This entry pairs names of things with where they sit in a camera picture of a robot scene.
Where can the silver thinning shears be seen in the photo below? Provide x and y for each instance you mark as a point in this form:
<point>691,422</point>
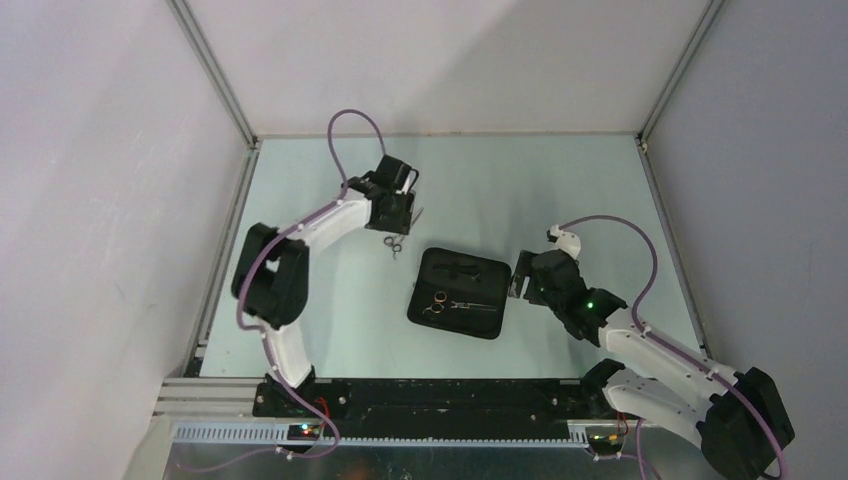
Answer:
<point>442,302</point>

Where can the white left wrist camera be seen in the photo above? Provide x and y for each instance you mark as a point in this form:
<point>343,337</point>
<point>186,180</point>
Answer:
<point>408,183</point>

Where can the grey slotted cable duct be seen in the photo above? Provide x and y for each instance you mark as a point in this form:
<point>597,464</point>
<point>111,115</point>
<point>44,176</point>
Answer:
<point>287,434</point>

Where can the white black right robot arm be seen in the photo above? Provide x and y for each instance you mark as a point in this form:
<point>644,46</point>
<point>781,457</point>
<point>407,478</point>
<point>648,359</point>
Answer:
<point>736,419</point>

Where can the black hair clips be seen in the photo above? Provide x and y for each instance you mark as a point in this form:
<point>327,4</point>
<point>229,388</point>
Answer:
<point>471,271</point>

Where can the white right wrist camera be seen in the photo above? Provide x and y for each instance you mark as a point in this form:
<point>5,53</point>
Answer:
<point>564,240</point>

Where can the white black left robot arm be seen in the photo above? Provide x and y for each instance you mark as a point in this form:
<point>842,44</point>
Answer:
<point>271,280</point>

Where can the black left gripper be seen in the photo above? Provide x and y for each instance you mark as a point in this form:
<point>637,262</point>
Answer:
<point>401,224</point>

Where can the black zippered tool case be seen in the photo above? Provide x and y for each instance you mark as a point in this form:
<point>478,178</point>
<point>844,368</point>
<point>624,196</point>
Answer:
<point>491,288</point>

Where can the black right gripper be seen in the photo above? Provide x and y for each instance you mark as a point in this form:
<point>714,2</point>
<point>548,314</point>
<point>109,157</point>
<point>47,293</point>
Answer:
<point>523,269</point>

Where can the silver hair scissors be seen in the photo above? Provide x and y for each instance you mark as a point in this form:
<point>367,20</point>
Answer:
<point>395,241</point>

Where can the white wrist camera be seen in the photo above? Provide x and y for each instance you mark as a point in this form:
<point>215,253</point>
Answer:
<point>564,240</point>
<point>408,183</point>

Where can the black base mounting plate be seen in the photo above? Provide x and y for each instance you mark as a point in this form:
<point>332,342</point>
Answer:
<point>457,408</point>

